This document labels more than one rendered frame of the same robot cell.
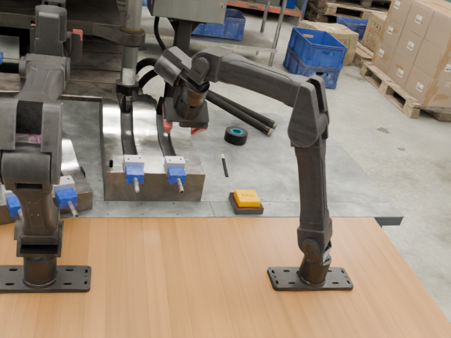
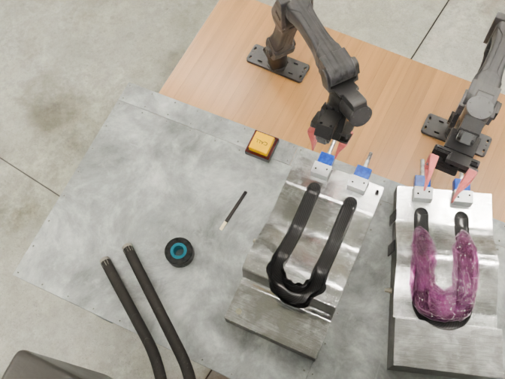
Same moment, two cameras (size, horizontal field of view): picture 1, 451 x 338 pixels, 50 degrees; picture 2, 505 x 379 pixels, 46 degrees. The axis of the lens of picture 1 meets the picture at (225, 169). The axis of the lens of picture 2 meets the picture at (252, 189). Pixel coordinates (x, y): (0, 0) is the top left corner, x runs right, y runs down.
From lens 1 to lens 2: 1.96 m
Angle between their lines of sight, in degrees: 75
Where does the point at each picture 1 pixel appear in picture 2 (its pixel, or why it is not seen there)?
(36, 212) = not seen: hidden behind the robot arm
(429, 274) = not seen: outside the picture
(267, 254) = (288, 95)
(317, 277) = not seen: hidden behind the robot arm
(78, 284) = (434, 119)
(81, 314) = (439, 100)
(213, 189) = (273, 179)
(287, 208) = (226, 131)
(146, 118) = (303, 254)
